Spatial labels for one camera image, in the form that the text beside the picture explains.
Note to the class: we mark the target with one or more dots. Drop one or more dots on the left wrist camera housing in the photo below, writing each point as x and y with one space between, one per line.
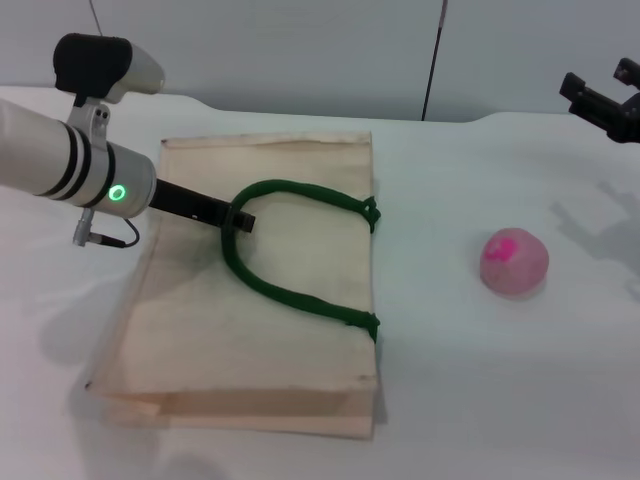
105 65

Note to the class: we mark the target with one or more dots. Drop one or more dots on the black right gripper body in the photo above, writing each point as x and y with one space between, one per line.
625 120

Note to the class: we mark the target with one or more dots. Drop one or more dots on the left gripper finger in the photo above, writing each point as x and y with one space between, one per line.
244 222

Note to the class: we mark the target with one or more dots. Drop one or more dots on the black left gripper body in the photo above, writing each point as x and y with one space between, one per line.
187 204

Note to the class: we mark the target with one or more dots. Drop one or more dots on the pink peach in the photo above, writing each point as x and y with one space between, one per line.
515 272

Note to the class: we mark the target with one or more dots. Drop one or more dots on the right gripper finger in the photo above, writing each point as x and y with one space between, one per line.
630 70
582 97

